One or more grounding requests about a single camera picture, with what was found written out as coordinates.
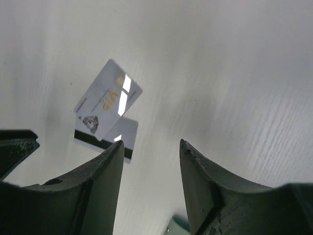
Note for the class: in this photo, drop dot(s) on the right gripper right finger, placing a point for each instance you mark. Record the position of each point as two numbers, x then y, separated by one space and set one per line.
219 202

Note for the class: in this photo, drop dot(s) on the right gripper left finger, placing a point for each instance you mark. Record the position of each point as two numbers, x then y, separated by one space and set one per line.
80 202

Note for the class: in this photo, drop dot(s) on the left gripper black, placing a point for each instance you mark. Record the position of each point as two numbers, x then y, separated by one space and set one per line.
15 146

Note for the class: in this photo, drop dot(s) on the card with black stripe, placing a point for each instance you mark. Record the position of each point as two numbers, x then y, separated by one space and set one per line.
125 129

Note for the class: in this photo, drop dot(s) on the green card holder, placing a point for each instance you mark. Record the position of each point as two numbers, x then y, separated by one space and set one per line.
177 226

